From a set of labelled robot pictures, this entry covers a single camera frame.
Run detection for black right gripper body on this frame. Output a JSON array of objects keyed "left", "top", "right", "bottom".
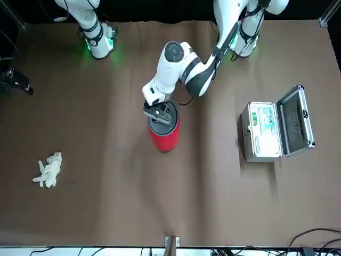
[{"left": 0, "top": 74, "right": 21, "bottom": 93}]

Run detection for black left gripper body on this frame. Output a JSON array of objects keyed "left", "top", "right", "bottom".
[{"left": 143, "top": 102, "right": 173, "bottom": 119}]

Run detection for red push-button trash can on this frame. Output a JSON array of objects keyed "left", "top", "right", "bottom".
[{"left": 148, "top": 101, "right": 181, "bottom": 153}]

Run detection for white disposable gloves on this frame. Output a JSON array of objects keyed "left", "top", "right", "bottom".
[{"left": 31, "top": 151, "right": 63, "bottom": 189}]

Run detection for silver aluminium case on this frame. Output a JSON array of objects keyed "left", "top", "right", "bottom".
[{"left": 240, "top": 84, "right": 316, "bottom": 163}]

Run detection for left arm cable with connector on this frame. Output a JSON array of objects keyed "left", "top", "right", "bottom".
[{"left": 169, "top": 22, "right": 242, "bottom": 107}]

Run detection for dark frame bar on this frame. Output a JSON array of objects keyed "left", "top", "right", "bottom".
[{"left": 0, "top": 0, "right": 27, "bottom": 30}]

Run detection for aluminium frame post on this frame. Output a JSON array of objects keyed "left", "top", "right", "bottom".
[{"left": 164, "top": 235, "right": 181, "bottom": 256}]

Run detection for black desk cable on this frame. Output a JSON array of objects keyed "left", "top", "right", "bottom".
[{"left": 286, "top": 228, "right": 341, "bottom": 253}]

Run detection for aluminium corner post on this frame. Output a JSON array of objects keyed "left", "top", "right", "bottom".
[{"left": 318, "top": 14, "right": 331, "bottom": 29}]

